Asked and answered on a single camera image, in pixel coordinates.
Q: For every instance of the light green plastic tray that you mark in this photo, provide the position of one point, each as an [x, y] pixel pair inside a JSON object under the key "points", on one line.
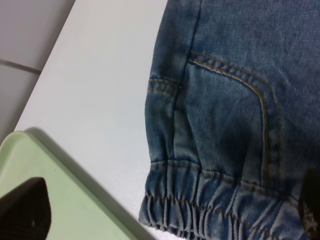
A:
{"points": [[80, 208]]}

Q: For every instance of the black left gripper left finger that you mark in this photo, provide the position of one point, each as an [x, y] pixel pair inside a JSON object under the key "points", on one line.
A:
{"points": [[25, 211]]}

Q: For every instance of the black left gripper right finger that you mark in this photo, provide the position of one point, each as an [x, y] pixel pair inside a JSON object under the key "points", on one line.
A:
{"points": [[309, 203]]}

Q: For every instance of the blue children's denim shorts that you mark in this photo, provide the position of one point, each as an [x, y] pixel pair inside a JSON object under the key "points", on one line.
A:
{"points": [[232, 118]]}

